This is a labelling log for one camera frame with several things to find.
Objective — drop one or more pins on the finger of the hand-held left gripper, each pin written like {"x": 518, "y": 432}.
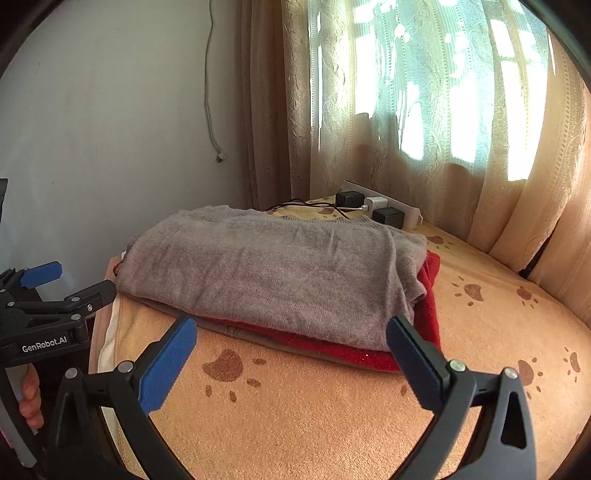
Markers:
{"x": 41, "y": 273}
{"x": 94, "y": 297}

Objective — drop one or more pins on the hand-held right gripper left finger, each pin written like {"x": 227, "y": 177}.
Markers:
{"x": 168, "y": 364}

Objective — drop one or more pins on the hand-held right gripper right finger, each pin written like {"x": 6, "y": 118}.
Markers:
{"x": 413, "y": 364}

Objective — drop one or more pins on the grey knit sweater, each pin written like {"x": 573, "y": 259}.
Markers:
{"x": 268, "y": 277}

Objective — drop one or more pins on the person's left hand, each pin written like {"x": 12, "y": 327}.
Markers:
{"x": 31, "y": 397}

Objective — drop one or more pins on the red knit sweater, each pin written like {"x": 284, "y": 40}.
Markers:
{"x": 427, "y": 295}

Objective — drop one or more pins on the yellow paw print blanket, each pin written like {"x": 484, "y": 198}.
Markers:
{"x": 323, "y": 415}

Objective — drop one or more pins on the brown folded garment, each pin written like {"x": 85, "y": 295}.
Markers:
{"x": 295, "y": 349}

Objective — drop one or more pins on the white power strip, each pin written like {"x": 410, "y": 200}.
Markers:
{"x": 408, "y": 217}

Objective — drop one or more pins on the black charger cube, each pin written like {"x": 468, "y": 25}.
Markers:
{"x": 349, "y": 199}
{"x": 387, "y": 217}

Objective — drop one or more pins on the white charger plug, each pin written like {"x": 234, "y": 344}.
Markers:
{"x": 376, "y": 205}

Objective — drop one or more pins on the beige patterned curtain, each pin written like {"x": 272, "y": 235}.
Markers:
{"x": 415, "y": 92}

